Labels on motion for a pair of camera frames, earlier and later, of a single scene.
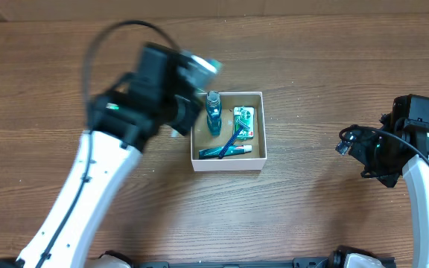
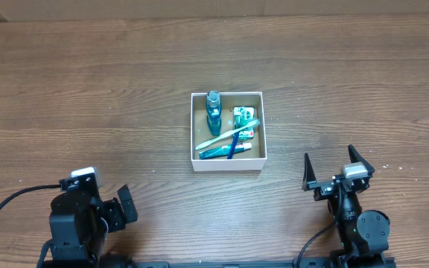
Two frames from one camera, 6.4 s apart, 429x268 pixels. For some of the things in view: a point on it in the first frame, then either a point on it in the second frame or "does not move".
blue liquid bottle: x=214 y=113 does not move
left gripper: x=185 y=125 → x=118 y=219
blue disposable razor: x=233 y=138 → x=233 y=145
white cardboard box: x=202 y=138 does not move
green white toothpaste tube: x=216 y=152 does not move
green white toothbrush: x=174 y=134 → x=252 y=123
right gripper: x=365 y=141 → x=325 y=190
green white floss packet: x=246 y=115 does not move
